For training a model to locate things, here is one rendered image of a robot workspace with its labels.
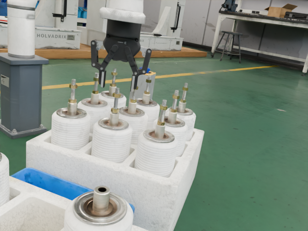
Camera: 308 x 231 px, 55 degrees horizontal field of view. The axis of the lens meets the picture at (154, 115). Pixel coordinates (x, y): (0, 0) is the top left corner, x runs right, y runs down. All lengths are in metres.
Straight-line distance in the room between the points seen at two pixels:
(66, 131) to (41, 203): 0.22
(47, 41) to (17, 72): 1.82
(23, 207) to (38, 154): 0.22
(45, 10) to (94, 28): 0.65
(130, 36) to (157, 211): 0.39
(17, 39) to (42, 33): 1.77
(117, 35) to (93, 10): 2.93
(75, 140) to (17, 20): 0.57
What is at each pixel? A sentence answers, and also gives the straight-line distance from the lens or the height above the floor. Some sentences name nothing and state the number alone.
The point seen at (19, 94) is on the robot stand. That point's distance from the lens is 1.20.
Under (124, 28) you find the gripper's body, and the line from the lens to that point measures 0.64.
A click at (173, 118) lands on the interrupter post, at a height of 0.27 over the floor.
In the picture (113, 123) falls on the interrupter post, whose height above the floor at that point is 0.26.
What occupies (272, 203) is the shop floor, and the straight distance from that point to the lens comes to 1.07.
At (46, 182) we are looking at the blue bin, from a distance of 0.78.
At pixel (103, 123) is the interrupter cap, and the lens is 0.72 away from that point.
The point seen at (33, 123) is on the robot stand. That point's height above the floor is 0.05.
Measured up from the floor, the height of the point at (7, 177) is 0.22.
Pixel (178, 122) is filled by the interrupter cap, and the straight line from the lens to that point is 0.80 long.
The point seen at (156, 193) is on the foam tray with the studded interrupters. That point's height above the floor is 0.15.
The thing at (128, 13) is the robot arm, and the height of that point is 0.51.
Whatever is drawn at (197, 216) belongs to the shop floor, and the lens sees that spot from 0.89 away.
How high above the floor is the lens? 0.52
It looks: 19 degrees down
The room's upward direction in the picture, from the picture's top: 9 degrees clockwise
